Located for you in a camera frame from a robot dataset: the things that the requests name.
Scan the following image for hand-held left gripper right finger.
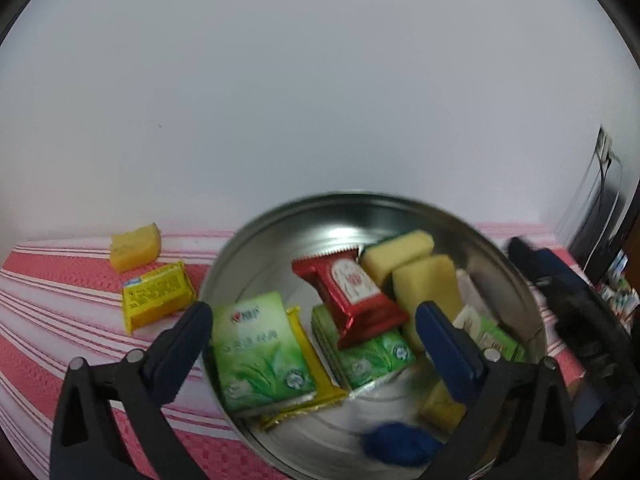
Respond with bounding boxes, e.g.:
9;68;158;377
414;301;579;480

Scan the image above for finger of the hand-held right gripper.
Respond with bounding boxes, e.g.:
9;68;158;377
506;236;576;291

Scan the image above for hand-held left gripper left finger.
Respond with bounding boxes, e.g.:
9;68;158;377
50;301;214;480

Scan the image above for green tissue pack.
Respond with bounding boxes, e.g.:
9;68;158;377
211;291;319;417
451;305;527;365
310;304;417;392

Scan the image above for yellow green scouring sponge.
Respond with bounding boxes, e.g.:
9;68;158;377
360;230;436;287
419;379;482;432

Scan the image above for large yellow sponge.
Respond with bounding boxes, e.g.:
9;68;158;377
391;254;464;352

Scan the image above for blue cloth ball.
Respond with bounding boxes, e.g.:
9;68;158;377
361;421;444;467

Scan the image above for red snack packet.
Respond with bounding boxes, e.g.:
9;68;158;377
291;246;410;352

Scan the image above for yellow snack packet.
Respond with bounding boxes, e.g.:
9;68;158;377
121;261;198;337
259;305;349;432

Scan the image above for round printed metal tin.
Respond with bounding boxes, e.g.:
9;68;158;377
200;191;549;480

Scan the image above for colourful clutter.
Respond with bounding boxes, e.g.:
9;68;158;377
599;249;640;322

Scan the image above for small yellow sponge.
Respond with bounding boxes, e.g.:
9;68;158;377
109;223;163;274

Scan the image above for red striped tablecloth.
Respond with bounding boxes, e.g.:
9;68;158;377
0;222;587;480

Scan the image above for wall power socket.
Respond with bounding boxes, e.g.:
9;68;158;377
596;126;614;164

